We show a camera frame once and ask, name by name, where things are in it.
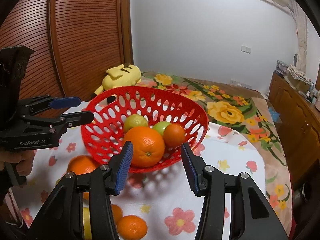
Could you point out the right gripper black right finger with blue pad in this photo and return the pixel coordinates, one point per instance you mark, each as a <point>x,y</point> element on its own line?
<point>252,216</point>

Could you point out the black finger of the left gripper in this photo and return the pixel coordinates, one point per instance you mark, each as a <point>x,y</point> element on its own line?
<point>72,121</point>

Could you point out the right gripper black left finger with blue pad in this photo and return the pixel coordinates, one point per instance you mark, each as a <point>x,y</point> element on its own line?
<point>61,215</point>

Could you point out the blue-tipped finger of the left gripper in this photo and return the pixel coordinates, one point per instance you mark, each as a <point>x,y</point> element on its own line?
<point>52,102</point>

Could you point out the green-yellow guava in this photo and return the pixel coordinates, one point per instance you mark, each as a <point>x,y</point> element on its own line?
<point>133,121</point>

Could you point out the person's left hand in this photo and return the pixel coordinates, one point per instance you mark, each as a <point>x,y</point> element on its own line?
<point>23,160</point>

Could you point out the large yellow-green guava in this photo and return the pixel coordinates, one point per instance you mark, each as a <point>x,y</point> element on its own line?
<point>86,224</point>

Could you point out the large orange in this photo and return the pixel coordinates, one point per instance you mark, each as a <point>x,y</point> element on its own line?
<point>82,164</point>

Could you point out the red perforated plastic basket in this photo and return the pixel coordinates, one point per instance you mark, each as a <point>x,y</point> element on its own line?
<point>103,137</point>

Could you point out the medium mandarin orange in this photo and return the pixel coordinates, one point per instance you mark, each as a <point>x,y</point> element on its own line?
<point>132,227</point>

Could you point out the yellow plush toy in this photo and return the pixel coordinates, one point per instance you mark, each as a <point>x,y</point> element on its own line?
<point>122,75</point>

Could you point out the wooden louvered wardrobe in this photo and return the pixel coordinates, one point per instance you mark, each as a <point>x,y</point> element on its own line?
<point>74,42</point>

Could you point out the white floral strawberry cloth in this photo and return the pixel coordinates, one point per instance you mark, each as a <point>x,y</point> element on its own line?
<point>162,198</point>

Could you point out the green fruit in basket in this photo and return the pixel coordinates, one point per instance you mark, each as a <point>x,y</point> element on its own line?
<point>161,126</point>

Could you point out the wooden sideboard cabinet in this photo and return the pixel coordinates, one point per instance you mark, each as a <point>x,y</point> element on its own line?
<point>299,131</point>

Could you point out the orange in basket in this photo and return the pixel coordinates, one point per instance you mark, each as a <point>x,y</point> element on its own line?
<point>174,135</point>

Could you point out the clutter on sideboard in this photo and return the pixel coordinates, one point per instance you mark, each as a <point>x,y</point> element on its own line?
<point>298,80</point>

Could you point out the white wall switch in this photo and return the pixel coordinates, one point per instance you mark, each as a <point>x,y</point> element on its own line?
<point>246,49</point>

